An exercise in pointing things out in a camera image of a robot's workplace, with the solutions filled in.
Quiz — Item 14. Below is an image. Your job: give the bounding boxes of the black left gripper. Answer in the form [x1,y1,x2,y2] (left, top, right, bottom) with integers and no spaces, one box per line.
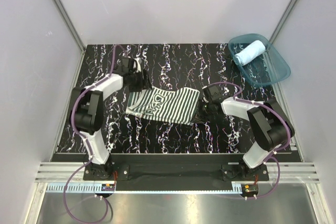
[128,69,152,93]

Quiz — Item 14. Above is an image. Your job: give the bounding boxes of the green white striped towel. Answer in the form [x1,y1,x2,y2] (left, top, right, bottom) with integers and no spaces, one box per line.
[126,87,200,125]

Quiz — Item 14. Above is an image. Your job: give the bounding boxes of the light blue towel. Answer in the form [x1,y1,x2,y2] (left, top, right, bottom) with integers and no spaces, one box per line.
[234,40,266,66]

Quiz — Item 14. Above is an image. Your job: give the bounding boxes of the teal transparent plastic bin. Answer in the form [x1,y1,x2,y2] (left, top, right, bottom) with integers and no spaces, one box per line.
[228,34,291,88]

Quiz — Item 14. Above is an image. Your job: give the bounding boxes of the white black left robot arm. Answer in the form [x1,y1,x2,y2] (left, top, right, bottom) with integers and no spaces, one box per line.
[67,57,152,180]

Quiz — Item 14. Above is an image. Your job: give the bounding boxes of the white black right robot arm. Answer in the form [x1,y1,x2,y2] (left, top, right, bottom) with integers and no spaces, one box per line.
[192,82,295,180]

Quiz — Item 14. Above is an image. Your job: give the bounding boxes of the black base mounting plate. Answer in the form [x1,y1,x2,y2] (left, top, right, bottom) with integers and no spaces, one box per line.
[83,154,269,193]

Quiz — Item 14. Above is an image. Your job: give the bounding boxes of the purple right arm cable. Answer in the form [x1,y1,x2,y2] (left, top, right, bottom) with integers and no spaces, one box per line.
[220,81,293,200]

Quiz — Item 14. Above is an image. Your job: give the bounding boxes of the white slotted cable duct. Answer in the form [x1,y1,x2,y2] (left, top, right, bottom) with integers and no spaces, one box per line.
[46,183,242,195]

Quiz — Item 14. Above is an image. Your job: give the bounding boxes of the aluminium front rail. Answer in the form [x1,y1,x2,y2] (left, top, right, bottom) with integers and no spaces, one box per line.
[35,162,319,183]

